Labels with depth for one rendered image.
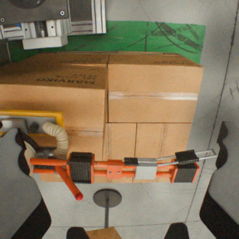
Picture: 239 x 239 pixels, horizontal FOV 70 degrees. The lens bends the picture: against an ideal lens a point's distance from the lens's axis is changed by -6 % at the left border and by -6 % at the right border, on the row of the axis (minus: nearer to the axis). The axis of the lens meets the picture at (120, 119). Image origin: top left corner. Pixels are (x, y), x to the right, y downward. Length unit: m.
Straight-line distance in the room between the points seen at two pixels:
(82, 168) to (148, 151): 0.87
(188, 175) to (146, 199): 2.12
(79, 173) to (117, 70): 0.69
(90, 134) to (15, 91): 0.36
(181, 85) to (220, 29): 0.81
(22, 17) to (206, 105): 1.76
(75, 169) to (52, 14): 0.48
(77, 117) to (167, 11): 1.21
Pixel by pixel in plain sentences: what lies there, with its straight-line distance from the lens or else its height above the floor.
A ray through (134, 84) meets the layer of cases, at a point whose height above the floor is 0.54.
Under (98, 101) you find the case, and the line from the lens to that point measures 0.75.
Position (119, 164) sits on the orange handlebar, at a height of 1.19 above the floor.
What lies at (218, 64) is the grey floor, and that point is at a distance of 1.92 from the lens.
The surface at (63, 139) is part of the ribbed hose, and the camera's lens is 0.63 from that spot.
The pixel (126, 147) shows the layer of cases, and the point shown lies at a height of 0.54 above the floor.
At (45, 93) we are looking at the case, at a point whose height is 0.94.
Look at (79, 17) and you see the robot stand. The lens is 1.44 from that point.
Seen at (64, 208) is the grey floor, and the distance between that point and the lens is 2.99.
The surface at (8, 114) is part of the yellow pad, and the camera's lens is 0.74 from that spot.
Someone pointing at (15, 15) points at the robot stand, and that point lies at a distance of 0.66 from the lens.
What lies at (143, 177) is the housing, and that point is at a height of 1.20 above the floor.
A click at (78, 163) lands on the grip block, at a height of 1.21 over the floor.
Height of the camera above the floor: 1.63
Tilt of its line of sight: 61 degrees down
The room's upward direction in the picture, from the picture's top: 177 degrees clockwise
